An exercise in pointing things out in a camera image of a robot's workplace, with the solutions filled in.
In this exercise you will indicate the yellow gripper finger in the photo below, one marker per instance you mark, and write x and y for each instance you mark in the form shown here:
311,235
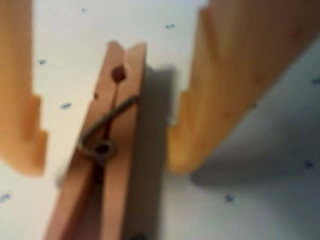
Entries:
225,75
17,87

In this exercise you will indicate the white dotted paper sheet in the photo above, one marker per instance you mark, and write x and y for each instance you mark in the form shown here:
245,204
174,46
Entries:
75,30

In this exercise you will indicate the wooden clothespin with metal spring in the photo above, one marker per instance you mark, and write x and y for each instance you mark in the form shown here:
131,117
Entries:
117,187

